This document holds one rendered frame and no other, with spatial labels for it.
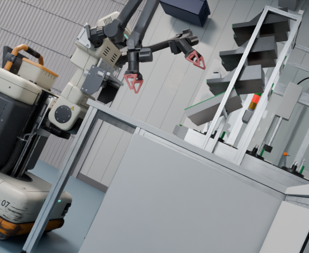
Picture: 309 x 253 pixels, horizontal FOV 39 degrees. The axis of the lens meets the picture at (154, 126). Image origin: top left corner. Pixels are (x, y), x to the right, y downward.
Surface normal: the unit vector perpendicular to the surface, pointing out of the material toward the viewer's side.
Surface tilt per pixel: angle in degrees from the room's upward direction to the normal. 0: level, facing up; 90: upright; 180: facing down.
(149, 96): 90
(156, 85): 90
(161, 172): 90
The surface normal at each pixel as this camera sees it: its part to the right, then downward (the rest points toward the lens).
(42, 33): -0.24, -0.15
